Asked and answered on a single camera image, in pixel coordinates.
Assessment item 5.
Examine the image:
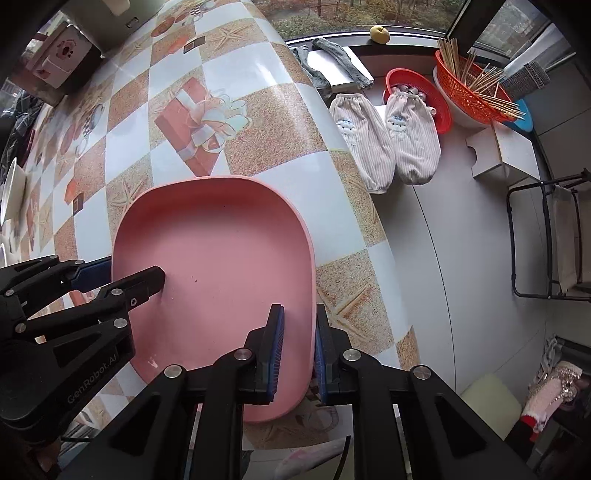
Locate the striped sleeve cover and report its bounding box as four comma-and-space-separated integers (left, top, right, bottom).
329, 93, 396, 195
385, 91, 439, 186

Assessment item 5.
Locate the white book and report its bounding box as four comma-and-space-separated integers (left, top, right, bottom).
307, 46, 370, 88

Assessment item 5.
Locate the white bowl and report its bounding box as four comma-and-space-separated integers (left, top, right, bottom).
0, 157, 27, 225

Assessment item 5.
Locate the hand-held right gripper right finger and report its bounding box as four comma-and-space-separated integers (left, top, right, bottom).
314, 304, 539, 480

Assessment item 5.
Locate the white basin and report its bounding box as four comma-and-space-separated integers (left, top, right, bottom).
433, 65, 509, 129

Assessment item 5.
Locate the grey woven basket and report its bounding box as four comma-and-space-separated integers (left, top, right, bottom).
499, 61, 551, 95

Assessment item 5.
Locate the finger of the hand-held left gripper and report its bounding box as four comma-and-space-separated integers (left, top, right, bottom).
14, 266, 166, 365
0, 256, 114, 319

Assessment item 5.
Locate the orange basket with sticks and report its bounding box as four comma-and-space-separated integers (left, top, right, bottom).
438, 38, 527, 121

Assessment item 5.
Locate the grey folded cloth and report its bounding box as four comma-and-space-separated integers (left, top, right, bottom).
290, 38, 375, 90

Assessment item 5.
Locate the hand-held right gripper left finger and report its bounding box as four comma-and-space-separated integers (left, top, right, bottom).
62, 303, 285, 480

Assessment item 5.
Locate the orange plastic colander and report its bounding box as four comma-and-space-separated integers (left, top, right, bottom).
435, 49, 518, 124

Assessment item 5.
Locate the white cardboard box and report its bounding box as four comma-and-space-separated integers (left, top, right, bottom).
465, 121, 542, 181

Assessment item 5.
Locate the pink sequined slipper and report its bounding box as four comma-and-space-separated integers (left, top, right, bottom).
521, 360, 583, 432

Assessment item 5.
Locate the black metal rack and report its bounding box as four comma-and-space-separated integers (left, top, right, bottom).
506, 168, 591, 303

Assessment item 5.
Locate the blue plate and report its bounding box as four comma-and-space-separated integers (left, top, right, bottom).
503, 98, 535, 132

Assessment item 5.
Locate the white pink box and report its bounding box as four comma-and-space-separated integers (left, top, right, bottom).
25, 21, 93, 89

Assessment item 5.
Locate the pink plastic plate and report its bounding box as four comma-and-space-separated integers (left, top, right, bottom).
112, 176, 317, 424

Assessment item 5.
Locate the patterned tablecloth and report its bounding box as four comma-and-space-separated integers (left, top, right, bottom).
0, 0, 422, 450

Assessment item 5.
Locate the cream stool seat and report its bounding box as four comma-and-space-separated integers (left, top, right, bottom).
460, 374, 522, 441

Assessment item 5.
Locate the red plastic basin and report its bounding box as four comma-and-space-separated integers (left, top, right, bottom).
383, 68, 451, 134

